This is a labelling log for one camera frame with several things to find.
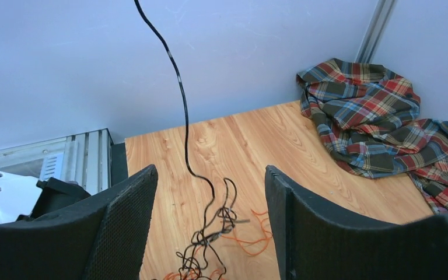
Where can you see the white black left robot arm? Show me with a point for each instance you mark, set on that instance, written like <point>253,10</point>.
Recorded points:
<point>27,197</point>

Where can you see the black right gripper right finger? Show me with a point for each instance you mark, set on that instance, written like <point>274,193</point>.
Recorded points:
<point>318,239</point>

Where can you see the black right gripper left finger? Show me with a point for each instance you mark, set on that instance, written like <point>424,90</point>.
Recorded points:
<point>102,236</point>

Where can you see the black mounting rail base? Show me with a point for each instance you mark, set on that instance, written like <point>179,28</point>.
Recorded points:
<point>91,159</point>

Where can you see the plaid flannel shirt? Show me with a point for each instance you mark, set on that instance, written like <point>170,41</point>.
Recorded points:
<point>367,118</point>

